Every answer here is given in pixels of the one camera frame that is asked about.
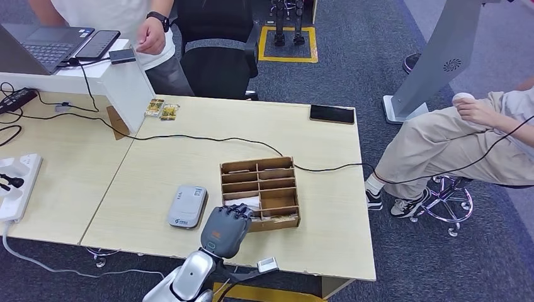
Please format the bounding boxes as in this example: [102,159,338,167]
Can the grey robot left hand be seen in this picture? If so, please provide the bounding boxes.
[200,203,254,259]

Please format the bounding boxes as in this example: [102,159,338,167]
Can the standing person's left hand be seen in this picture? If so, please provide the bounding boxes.
[136,17,166,56]

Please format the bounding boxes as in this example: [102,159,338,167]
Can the seated person's hand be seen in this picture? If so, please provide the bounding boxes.
[452,98,500,129]

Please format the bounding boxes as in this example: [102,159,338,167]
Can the wooden card organiser box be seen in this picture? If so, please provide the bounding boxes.
[220,156,302,233]

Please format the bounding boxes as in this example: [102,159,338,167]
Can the yellow green picture card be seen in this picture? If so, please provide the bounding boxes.
[160,103,181,122]

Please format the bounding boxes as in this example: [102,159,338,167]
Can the seated person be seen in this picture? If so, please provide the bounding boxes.
[365,77,534,218]

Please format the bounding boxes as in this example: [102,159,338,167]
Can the standing person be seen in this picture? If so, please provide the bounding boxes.
[28,0,195,98]

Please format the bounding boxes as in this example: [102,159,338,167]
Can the pale card in organiser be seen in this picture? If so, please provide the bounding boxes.
[260,213,298,222]

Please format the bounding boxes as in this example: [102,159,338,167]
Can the black wristwatch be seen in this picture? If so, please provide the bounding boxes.
[145,11,171,33]

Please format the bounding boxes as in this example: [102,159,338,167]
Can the small black hub box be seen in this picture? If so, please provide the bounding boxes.
[109,48,137,65]

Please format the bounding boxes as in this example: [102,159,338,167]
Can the white paper sleeves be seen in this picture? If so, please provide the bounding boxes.
[224,196,261,210]

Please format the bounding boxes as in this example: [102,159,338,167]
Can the black tablet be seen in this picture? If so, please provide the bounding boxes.
[75,29,122,61]

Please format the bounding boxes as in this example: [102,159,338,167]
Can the white desk riser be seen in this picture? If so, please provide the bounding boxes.
[0,38,156,135]

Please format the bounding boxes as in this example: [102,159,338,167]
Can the grey kiosk stand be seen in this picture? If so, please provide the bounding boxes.
[382,0,493,126]

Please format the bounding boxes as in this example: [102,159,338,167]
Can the black office chair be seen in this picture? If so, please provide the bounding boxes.
[173,0,259,101]

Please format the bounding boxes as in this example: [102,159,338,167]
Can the black shoe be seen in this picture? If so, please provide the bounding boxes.
[402,52,423,75]

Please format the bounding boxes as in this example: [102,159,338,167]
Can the brown cardboard piece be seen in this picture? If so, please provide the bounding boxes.
[106,105,131,141]

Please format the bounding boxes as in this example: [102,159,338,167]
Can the chrome stool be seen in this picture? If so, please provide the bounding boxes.
[409,176,474,238]

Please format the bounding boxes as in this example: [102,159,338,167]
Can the dark grey laptop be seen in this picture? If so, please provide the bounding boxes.
[0,23,96,76]

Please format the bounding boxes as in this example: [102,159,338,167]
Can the chrome caster base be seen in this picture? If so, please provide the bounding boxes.
[85,248,120,269]

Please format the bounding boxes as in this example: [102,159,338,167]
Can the black robot legs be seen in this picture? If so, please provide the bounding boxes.
[270,0,306,47]

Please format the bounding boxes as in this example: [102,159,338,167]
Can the black smartphone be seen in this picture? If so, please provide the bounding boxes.
[309,104,356,125]

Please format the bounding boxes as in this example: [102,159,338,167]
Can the black power adapter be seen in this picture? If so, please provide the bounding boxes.
[0,87,38,114]

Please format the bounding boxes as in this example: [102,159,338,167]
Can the black plug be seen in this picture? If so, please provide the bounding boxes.
[0,174,24,193]

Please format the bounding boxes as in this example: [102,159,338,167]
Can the white power strip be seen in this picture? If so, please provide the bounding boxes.
[0,153,43,224]

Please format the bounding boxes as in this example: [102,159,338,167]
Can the thin black hub cable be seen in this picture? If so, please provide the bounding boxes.
[35,58,111,113]

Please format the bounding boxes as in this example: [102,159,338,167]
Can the long black cable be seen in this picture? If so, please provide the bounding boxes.
[0,109,534,186]

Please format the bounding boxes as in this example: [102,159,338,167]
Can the black cable loop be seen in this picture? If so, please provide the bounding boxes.
[0,81,24,147]

